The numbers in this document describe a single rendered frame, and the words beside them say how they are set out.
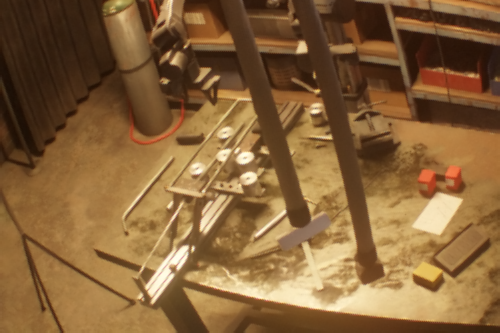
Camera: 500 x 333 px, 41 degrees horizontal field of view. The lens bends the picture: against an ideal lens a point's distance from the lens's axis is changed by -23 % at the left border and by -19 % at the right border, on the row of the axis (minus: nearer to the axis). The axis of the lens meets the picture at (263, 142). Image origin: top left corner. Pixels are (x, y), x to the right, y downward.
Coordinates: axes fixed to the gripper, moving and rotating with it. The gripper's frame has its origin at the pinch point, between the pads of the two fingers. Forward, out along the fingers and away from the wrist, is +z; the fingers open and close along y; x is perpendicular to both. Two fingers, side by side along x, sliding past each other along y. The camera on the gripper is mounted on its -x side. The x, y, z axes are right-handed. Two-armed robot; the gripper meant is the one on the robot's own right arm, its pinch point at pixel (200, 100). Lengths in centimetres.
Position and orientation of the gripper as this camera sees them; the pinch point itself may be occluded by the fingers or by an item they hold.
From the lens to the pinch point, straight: 227.7
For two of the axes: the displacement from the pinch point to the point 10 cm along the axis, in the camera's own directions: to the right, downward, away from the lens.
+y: 8.4, 1.2, -5.3
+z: 2.7, 7.6, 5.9
